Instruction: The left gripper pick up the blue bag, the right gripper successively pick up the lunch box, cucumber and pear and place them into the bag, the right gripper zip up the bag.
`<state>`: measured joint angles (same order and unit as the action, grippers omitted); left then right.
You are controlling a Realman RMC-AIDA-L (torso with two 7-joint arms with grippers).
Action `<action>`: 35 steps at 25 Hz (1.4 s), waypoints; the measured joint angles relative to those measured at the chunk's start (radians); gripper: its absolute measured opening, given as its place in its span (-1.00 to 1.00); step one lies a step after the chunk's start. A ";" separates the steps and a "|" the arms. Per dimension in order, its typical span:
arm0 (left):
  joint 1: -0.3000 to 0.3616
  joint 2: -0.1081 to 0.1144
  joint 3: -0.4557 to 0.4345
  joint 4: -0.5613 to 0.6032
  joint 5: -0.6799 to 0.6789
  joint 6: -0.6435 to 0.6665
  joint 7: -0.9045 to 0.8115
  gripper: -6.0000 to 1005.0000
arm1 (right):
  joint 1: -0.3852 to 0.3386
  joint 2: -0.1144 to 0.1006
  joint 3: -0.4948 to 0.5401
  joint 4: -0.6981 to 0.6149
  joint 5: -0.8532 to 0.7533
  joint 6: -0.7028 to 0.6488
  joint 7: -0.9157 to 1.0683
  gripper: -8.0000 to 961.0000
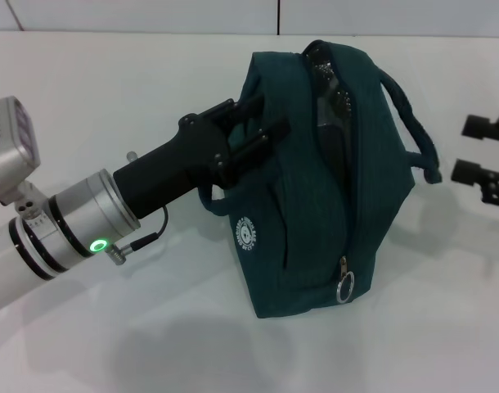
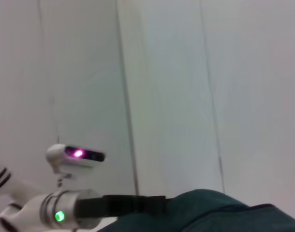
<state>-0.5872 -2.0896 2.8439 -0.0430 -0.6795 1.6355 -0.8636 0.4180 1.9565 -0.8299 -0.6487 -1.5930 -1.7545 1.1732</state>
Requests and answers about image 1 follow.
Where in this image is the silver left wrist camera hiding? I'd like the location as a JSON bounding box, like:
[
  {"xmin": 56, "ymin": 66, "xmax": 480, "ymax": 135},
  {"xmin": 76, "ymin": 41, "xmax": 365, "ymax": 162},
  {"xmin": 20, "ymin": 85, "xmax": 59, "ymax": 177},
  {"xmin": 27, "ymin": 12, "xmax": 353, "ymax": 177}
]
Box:
[{"xmin": 0, "ymin": 96, "xmax": 42, "ymax": 206}]

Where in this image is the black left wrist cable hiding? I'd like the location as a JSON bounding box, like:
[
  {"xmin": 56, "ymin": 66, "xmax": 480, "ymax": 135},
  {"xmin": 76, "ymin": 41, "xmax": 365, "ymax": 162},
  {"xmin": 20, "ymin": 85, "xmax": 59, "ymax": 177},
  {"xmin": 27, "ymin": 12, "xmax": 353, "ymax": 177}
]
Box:
[{"xmin": 104, "ymin": 204, "xmax": 171, "ymax": 267}]

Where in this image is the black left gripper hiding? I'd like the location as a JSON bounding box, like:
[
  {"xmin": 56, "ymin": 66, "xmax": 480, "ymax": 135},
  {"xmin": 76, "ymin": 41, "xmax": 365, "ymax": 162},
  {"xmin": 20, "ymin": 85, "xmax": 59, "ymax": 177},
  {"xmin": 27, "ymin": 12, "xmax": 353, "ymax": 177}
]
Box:
[{"xmin": 112, "ymin": 93, "xmax": 292, "ymax": 218}]

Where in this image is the dark teal fabric bag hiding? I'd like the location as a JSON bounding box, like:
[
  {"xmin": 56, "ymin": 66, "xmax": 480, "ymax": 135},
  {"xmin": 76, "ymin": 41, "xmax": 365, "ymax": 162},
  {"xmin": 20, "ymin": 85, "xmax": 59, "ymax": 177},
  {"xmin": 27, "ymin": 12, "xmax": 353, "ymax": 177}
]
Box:
[{"xmin": 198, "ymin": 39, "xmax": 443, "ymax": 319}]

